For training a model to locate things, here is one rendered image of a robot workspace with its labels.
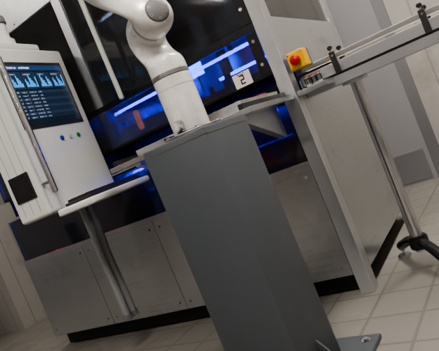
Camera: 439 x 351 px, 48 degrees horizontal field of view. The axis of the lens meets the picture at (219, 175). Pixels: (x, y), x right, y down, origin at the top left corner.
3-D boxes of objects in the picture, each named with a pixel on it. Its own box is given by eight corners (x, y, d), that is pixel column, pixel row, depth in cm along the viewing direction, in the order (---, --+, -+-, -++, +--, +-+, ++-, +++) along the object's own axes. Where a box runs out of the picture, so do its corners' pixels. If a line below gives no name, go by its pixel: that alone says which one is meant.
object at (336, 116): (154, 282, 396) (111, 181, 392) (410, 216, 287) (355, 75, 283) (60, 349, 311) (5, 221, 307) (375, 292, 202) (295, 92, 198)
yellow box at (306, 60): (297, 71, 202) (291, 54, 202) (313, 63, 199) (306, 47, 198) (291, 72, 196) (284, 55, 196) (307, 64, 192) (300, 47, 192)
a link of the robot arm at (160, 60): (158, 78, 145) (127, 1, 144) (145, 94, 162) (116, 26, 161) (194, 66, 150) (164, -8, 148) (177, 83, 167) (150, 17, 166)
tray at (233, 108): (228, 122, 214) (225, 114, 214) (279, 99, 200) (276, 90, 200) (187, 135, 185) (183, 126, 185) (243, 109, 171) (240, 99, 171)
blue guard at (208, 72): (4, 200, 304) (-8, 173, 303) (272, 71, 202) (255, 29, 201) (3, 200, 304) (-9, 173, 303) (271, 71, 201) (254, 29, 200)
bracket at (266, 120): (281, 138, 206) (270, 108, 205) (288, 135, 204) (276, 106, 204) (247, 154, 177) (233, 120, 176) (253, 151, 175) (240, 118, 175)
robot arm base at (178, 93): (201, 127, 141) (175, 67, 140) (154, 149, 151) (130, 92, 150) (233, 118, 156) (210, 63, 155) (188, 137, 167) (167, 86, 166)
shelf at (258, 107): (175, 150, 243) (173, 147, 243) (300, 96, 206) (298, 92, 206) (111, 173, 202) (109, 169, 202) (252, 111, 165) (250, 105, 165)
